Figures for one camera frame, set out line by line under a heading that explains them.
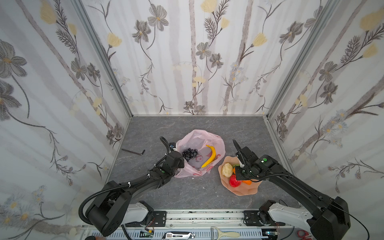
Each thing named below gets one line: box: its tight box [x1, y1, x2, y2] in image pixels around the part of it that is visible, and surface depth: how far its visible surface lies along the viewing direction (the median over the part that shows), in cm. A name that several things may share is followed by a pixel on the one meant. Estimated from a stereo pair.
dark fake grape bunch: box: [182, 148, 199, 162], surface depth 95 cm
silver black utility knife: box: [162, 231, 196, 240], surface depth 70 cm
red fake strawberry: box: [229, 173, 242, 188], surface depth 83 cm
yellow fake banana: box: [201, 144, 217, 168], surface depth 97 cm
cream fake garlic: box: [221, 162, 233, 178], surface depth 85 cm
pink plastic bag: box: [174, 129, 226, 178], surface depth 95 cm
